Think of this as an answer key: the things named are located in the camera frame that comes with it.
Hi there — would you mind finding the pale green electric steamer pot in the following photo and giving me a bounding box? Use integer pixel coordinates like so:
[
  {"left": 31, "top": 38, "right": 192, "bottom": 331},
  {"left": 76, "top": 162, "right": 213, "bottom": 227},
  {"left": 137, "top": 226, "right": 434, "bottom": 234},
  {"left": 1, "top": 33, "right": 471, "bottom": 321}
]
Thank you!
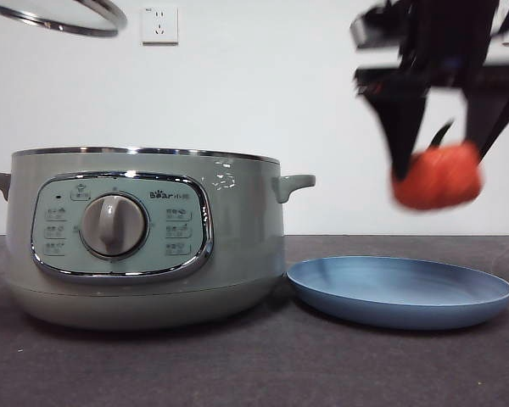
[{"left": 0, "top": 146, "right": 317, "bottom": 331}]

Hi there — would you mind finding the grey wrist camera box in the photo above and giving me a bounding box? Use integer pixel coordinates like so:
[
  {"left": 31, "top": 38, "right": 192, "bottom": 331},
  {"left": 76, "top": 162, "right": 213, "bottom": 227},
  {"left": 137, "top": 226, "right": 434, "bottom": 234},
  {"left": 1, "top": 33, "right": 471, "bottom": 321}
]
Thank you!
[{"left": 350, "top": 3, "right": 402, "bottom": 48}]

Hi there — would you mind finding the blue round plate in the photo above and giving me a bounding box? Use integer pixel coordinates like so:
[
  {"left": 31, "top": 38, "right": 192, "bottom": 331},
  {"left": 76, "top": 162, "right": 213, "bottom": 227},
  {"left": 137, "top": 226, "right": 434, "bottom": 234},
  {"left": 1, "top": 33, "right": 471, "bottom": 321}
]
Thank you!
[{"left": 286, "top": 255, "right": 509, "bottom": 331}]

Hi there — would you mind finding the glass lid with green knob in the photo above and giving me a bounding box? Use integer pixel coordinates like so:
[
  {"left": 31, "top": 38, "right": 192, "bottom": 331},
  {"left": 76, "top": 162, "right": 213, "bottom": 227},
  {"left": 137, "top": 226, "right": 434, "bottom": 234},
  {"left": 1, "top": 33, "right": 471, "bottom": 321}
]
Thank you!
[{"left": 0, "top": 0, "right": 128, "bottom": 38}]

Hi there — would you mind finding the orange toy pumpkin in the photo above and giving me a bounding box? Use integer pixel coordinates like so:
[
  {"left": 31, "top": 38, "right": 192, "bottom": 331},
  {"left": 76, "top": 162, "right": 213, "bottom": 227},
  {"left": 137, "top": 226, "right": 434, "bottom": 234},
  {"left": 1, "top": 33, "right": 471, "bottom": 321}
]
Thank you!
[{"left": 390, "top": 120, "right": 484, "bottom": 212}]

